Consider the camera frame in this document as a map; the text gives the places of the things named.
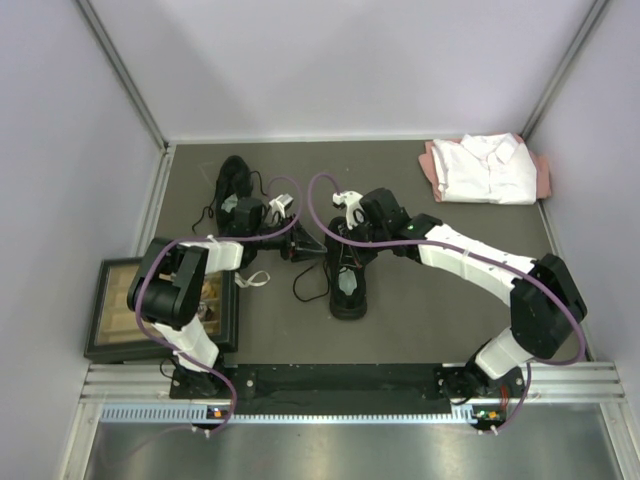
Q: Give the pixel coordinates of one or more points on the black framed compartment box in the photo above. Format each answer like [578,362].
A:
[114,336]

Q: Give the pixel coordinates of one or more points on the white slotted cable duct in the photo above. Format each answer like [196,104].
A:
[205,414]

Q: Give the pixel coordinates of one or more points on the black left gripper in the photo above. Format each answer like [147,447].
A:
[306,246]

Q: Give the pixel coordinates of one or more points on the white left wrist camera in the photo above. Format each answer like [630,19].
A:
[279,207]

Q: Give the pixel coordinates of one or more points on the white folded shirt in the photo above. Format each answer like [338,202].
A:
[482,170]

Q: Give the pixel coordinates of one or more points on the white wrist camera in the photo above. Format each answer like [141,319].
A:
[350,203]
[279,207]

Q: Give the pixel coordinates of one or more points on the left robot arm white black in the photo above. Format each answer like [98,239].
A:
[166,291]

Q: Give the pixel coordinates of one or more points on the black shoe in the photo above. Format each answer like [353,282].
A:
[233,183]
[347,283]

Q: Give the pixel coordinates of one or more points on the black base plate strip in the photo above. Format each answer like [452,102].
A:
[363,389]

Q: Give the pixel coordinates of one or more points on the white ribbon loop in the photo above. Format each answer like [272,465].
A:
[256,280]

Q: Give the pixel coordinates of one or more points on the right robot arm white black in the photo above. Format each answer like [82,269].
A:
[544,302]

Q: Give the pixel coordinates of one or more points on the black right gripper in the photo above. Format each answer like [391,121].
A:
[369,256]

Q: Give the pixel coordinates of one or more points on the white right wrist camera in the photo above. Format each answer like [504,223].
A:
[350,203]

